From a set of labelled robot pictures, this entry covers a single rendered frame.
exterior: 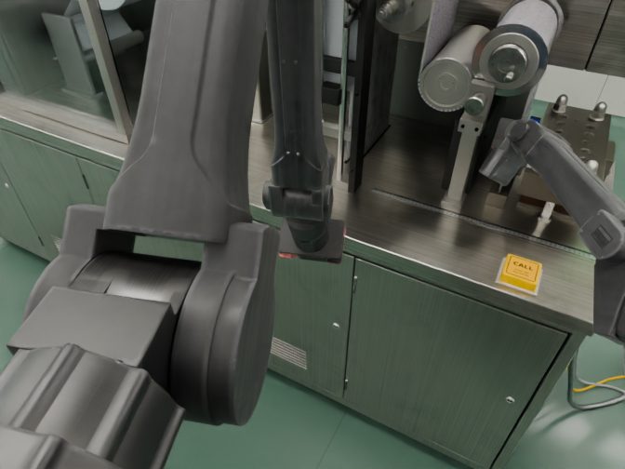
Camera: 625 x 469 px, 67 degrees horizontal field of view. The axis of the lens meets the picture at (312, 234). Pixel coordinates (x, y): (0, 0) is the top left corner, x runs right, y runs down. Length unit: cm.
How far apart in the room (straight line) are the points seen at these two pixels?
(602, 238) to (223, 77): 48
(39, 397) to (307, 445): 163
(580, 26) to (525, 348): 80
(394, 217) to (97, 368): 102
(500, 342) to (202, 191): 104
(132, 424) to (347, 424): 165
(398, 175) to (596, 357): 128
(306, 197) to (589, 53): 101
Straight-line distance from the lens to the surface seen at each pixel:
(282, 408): 185
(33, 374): 19
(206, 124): 23
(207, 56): 24
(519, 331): 116
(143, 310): 21
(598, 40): 143
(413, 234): 112
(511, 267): 107
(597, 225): 63
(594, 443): 204
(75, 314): 22
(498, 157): 100
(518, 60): 109
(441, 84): 116
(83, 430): 18
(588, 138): 138
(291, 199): 58
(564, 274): 114
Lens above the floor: 163
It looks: 41 degrees down
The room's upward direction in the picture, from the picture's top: straight up
